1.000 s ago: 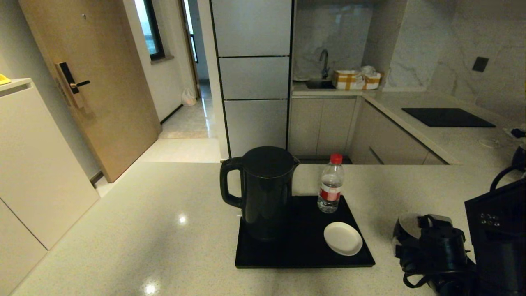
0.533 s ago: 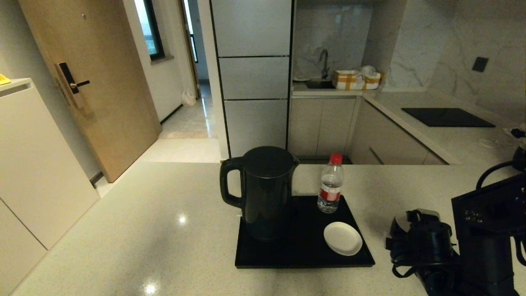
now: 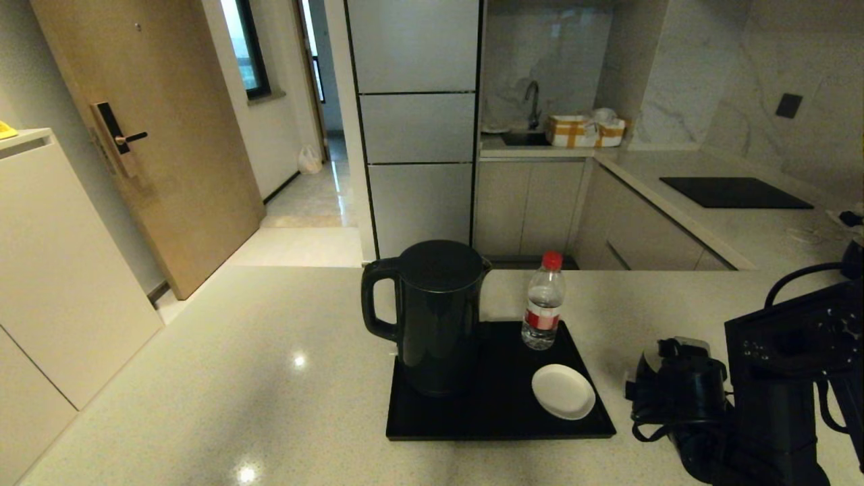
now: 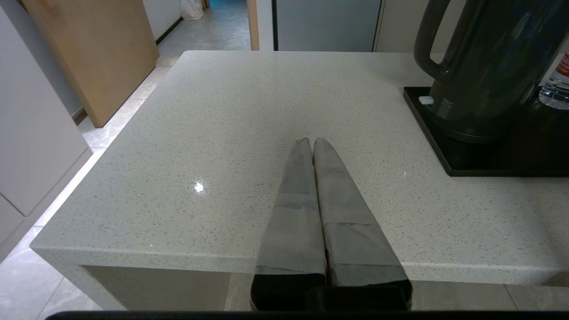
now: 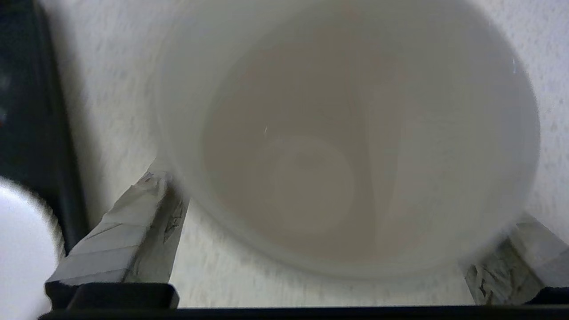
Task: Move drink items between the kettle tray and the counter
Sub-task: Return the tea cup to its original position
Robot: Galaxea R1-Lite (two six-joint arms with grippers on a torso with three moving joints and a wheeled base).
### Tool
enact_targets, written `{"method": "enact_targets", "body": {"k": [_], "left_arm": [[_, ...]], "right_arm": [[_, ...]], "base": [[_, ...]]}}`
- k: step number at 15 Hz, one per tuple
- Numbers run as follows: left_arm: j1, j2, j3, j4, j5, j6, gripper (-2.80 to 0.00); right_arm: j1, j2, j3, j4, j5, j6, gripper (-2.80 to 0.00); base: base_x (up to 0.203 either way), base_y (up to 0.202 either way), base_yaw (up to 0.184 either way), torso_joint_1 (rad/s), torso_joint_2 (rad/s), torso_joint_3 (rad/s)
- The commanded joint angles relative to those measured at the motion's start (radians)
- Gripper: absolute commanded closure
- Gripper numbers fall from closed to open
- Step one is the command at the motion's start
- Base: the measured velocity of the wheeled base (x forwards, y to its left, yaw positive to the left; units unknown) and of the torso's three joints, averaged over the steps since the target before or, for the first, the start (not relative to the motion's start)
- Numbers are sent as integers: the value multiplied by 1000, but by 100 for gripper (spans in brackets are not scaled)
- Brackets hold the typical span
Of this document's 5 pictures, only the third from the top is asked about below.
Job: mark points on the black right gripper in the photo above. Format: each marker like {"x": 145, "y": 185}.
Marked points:
{"x": 651, "y": 401}

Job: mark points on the black cup white inside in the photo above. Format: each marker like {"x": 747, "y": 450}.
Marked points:
{"x": 650, "y": 363}

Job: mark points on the clear bottle red cap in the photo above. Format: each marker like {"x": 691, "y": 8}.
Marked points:
{"x": 543, "y": 317}

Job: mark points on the black electric kettle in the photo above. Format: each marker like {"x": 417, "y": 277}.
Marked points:
{"x": 435, "y": 316}

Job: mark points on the white saucer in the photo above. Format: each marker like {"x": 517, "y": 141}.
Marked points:
{"x": 563, "y": 391}

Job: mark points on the black rectangular tray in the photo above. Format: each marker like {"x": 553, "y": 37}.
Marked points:
{"x": 486, "y": 412}

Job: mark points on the black induction cooktop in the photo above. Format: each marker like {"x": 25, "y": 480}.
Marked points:
{"x": 734, "y": 192}

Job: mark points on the beige kitchen base cabinets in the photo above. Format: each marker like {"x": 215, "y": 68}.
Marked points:
{"x": 526, "y": 208}

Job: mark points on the dark blue jar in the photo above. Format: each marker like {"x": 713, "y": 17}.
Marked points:
{"x": 854, "y": 255}

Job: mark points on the small black gadget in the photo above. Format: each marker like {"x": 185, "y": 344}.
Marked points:
{"x": 852, "y": 218}

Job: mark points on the yellow checked cloth box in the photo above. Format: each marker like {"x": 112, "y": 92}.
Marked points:
{"x": 611, "y": 131}
{"x": 567, "y": 131}

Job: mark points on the kitchen sink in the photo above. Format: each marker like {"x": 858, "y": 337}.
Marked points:
{"x": 523, "y": 138}

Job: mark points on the dark kitchen faucet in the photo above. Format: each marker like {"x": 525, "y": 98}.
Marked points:
{"x": 535, "y": 109}

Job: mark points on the tall grey refrigerator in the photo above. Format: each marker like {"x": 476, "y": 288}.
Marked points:
{"x": 418, "y": 127}

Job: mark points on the white plastic bag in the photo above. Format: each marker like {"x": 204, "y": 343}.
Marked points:
{"x": 310, "y": 160}

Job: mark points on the light wooden door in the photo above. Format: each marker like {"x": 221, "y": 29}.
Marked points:
{"x": 175, "y": 167}

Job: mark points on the dark-framed window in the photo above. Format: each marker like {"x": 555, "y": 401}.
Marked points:
{"x": 251, "y": 46}

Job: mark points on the white side cabinet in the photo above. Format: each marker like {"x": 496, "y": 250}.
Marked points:
{"x": 61, "y": 270}

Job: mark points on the small yellow object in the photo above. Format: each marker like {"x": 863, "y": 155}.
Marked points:
{"x": 5, "y": 129}

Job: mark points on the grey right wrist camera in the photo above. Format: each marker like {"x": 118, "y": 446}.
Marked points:
{"x": 694, "y": 344}

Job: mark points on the dark wall socket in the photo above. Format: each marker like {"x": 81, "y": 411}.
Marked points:
{"x": 788, "y": 105}

